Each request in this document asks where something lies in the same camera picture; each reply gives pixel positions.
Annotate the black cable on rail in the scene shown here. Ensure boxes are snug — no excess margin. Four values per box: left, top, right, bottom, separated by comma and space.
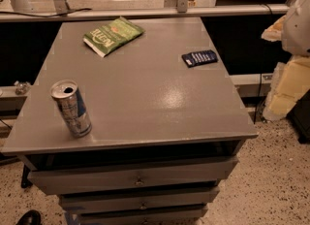
0, 7, 93, 18

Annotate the black shoe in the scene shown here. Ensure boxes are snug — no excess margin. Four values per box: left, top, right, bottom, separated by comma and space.
16, 209, 41, 225

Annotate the grey drawer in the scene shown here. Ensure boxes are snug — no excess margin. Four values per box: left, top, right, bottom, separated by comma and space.
78, 205, 206, 225
29, 156, 238, 195
60, 184, 219, 214

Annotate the grey metal rail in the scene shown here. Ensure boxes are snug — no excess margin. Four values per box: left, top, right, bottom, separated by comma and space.
0, 4, 289, 22

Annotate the green chip bag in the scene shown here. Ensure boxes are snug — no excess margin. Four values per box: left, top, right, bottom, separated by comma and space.
83, 16, 144, 57

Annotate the middle grey drawer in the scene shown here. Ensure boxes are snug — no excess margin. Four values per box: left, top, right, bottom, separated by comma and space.
60, 184, 219, 214

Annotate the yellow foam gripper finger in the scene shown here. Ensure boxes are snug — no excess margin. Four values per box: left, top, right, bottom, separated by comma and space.
263, 55, 310, 121
261, 16, 286, 42

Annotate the bottom grey drawer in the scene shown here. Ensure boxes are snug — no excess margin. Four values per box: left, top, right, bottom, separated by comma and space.
78, 205, 206, 225

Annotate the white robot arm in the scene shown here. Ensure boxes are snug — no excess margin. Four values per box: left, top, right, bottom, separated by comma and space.
262, 0, 310, 121

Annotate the small crumpled foil object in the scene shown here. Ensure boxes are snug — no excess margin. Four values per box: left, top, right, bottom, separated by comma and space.
14, 80, 31, 95

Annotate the silver blue redbull can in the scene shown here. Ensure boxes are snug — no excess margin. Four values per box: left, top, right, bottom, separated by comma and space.
50, 80, 92, 138

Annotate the top grey drawer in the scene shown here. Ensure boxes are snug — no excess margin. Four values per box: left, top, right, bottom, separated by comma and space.
29, 156, 238, 195

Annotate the grey metal box bracket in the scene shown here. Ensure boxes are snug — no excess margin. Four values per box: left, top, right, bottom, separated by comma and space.
231, 73, 272, 98

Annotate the dark blue snack packet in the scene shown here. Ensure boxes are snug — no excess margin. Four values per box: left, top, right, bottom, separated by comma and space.
182, 49, 218, 68

